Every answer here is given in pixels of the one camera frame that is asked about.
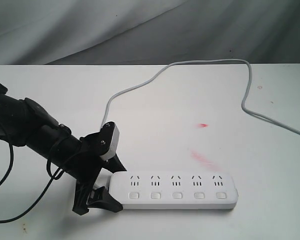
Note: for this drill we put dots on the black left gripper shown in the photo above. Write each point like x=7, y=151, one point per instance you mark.
x=87, y=164

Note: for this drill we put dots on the white five-socket power strip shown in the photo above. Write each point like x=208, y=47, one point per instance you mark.
x=173, y=190

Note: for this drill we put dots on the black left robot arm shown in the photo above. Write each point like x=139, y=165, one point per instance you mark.
x=23, y=122

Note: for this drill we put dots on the white backdrop cloth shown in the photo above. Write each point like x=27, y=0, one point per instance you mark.
x=148, y=32

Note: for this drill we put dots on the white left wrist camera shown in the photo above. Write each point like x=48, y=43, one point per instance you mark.
x=109, y=139

